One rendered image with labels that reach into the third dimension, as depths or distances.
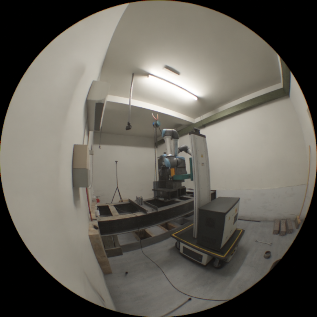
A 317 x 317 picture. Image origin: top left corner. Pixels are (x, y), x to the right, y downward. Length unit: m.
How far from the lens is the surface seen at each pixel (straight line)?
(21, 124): 0.28
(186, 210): 2.30
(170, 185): 2.46
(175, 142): 1.55
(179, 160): 1.36
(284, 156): 2.71
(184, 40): 1.76
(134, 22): 1.65
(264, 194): 2.71
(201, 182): 1.46
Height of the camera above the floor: 1.27
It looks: 8 degrees up
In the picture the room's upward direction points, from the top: 3 degrees counter-clockwise
